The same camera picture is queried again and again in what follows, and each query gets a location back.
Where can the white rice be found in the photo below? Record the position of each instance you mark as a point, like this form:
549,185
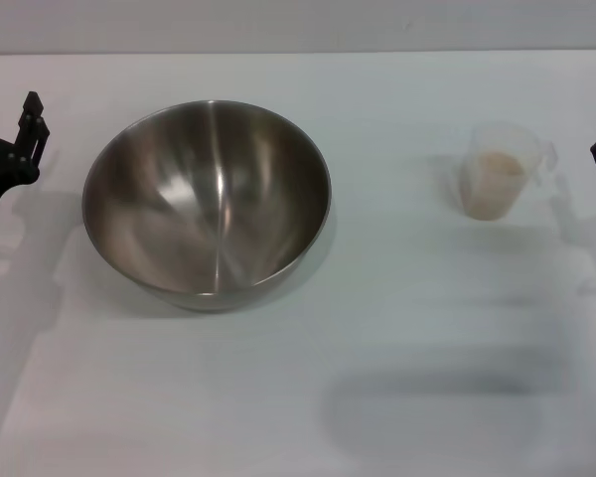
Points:
491,186

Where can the clear plastic measuring cup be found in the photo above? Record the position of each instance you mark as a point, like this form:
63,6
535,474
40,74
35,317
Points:
501,149

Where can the stainless steel mixing bowl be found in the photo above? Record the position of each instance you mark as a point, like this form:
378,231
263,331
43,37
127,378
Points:
203,199

